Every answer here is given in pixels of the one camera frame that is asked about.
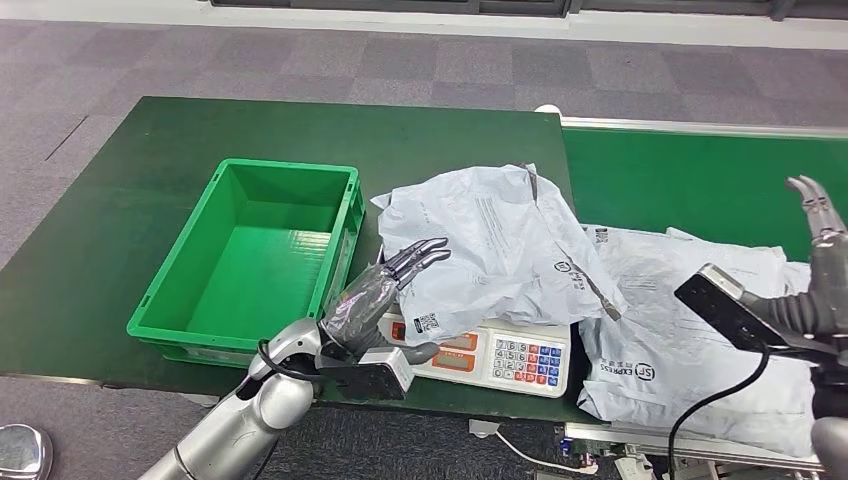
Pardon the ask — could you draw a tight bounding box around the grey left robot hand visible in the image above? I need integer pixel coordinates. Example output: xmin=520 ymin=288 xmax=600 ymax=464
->
xmin=319 ymin=237 xmax=453 ymax=367

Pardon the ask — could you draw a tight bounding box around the grey SF Express parcel bag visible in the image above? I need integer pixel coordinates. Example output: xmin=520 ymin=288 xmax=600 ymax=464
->
xmin=576 ymin=225 xmax=820 ymax=458

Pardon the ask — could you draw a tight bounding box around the green conveyor belt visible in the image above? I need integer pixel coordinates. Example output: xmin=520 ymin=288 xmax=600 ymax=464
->
xmin=561 ymin=129 xmax=848 ymax=263

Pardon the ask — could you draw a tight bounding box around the plain grey parcel bag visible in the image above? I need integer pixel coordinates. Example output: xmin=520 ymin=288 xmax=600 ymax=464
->
xmin=781 ymin=261 xmax=827 ymax=458

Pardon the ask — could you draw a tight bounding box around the green plastic crate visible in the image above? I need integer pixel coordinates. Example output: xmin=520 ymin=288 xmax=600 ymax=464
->
xmin=125 ymin=157 xmax=367 ymax=369

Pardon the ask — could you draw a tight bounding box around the white electronic weighing scale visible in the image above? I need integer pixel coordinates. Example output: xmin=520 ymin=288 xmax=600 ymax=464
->
xmin=374 ymin=245 xmax=572 ymax=400

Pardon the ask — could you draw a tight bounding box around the dark green table mat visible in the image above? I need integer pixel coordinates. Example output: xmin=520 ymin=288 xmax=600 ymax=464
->
xmin=0 ymin=96 xmax=607 ymax=425

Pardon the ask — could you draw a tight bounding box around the shiny chrome round object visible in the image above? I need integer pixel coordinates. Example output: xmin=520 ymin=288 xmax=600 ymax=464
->
xmin=0 ymin=423 xmax=54 ymax=480

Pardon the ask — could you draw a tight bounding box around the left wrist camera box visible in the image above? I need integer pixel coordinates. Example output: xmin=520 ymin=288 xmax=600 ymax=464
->
xmin=317 ymin=347 xmax=416 ymax=403

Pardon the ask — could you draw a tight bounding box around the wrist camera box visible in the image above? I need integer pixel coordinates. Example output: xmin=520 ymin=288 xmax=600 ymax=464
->
xmin=317 ymin=347 xmax=416 ymax=403
xmin=673 ymin=262 xmax=800 ymax=355

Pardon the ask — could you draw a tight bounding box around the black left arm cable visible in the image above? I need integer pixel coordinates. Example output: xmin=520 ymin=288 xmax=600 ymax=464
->
xmin=255 ymin=338 xmax=327 ymax=384

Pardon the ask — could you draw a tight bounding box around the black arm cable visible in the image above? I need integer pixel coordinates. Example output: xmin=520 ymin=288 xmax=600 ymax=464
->
xmin=667 ymin=344 xmax=772 ymax=480
xmin=255 ymin=338 xmax=327 ymax=384

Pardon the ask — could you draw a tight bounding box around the white power cable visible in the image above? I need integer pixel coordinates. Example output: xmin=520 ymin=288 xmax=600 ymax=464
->
xmin=493 ymin=431 xmax=599 ymax=478

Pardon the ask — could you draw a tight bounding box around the dark window frame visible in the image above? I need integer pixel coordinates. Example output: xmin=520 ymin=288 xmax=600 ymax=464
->
xmin=198 ymin=0 xmax=848 ymax=25

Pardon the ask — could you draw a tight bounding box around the aluminium conveyor side rail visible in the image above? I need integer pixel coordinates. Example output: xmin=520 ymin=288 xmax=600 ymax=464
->
xmin=559 ymin=117 xmax=848 ymax=141
xmin=563 ymin=422 xmax=819 ymax=473

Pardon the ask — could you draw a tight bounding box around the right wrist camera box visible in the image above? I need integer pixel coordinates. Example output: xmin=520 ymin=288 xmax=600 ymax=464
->
xmin=673 ymin=262 xmax=800 ymax=355

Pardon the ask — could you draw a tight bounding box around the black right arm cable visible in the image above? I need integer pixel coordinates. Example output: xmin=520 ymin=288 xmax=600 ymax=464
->
xmin=667 ymin=344 xmax=772 ymax=480

